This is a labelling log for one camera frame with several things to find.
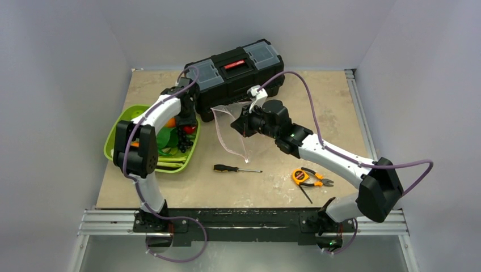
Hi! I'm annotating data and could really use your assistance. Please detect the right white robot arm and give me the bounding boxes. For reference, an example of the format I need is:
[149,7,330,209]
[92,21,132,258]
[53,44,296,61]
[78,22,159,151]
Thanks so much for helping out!
[231,100,404,231]

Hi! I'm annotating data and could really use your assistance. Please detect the black yellow screwdriver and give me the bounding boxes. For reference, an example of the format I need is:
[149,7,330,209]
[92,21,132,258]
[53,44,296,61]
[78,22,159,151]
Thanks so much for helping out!
[213,164,263,173]

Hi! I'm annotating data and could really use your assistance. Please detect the orange tape measure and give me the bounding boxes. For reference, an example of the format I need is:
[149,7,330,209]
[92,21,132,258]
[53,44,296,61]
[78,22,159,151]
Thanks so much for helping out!
[292,168,309,185]

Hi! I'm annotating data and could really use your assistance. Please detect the orange green mango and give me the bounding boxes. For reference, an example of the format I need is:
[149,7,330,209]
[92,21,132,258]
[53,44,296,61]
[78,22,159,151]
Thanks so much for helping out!
[164,117,176,128]

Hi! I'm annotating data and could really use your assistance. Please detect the clear zip top bag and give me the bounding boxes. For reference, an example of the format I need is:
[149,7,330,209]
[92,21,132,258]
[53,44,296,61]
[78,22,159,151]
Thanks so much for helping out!
[211,102,250,163]

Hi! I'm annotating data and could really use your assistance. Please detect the green plastic tray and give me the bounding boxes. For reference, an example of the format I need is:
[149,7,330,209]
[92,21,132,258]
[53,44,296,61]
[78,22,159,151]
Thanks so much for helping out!
[104,105,200,173]

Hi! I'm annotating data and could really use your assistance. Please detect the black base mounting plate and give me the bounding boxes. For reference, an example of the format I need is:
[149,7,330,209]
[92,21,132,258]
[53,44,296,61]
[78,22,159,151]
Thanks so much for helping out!
[133,207,355,249]

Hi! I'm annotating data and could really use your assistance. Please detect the orange black pliers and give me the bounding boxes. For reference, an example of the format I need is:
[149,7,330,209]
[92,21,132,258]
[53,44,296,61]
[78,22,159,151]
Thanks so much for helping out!
[297,167,334,204]

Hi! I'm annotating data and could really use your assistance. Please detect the green leafy vegetable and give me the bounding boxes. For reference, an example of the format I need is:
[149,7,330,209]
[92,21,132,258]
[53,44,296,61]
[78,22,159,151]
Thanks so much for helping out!
[156,127,179,156]

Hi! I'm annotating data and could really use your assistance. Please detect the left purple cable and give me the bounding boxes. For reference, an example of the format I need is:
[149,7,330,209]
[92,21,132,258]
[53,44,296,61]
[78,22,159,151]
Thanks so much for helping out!
[122,66,208,222]

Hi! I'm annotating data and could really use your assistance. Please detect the green celery stalks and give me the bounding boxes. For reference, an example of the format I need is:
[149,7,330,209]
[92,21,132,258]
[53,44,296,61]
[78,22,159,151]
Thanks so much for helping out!
[157,156,187,168]

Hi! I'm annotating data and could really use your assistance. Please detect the black plastic toolbox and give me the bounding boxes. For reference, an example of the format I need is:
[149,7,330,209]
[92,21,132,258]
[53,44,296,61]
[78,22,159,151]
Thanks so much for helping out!
[184,39,284,122]

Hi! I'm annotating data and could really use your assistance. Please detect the aluminium frame rails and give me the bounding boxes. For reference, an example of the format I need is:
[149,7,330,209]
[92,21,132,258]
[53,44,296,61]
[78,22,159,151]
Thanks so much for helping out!
[67,69,420,272]

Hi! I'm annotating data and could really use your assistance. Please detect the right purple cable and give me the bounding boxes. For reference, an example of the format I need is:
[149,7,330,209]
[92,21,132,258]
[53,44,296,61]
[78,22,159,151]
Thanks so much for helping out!
[257,70,433,198]

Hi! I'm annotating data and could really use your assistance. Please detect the black grape bunch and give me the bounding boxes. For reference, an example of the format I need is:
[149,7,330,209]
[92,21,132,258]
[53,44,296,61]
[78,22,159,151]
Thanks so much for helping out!
[177,129,195,153]

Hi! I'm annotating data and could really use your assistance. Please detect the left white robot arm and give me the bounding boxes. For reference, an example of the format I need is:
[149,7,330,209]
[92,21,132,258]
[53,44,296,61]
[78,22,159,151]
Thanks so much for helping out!
[113,77,198,232]

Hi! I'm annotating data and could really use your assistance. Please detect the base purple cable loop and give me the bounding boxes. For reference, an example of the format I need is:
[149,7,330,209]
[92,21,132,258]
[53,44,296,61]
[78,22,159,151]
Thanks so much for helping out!
[145,219,210,264]

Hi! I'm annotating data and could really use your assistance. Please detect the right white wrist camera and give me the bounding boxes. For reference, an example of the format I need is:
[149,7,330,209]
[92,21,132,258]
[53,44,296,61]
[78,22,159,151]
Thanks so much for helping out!
[247,85,268,113]

